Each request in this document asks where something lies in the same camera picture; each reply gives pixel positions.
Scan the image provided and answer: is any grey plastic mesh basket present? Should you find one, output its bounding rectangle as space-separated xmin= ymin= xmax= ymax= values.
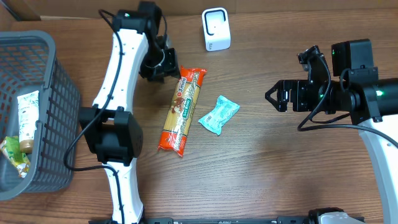
xmin=1 ymin=30 xmax=81 ymax=200

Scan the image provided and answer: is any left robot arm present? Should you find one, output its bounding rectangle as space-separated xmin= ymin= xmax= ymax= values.
xmin=79 ymin=1 xmax=181 ymax=223

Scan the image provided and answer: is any teal snack packet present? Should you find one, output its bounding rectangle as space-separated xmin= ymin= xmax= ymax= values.
xmin=198 ymin=95 xmax=240 ymax=136

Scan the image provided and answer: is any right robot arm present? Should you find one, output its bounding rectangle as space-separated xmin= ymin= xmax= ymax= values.
xmin=265 ymin=39 xmax=397 ymax=223

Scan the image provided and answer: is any green yellow snack packet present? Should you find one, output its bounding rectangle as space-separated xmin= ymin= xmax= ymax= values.
xmin=1 ymin=136 xmax=30 ymax=178

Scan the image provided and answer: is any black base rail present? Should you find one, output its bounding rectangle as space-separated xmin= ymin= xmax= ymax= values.
xmin=139 ymin=216 xmax=320 ymax=224

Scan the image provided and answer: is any white barcode scanner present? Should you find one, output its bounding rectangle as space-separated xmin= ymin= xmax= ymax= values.
xmin=201 ymin=7 xmax=231 ymax=52

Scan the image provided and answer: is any white cream tube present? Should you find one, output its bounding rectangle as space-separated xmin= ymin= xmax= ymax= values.
xmin=17 ymin=90 xmax=39 ymax=154

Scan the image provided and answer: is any orange spaghetti packet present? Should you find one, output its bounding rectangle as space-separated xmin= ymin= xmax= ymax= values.
xmin=158 ymin=67 xmax=207 ymax=157

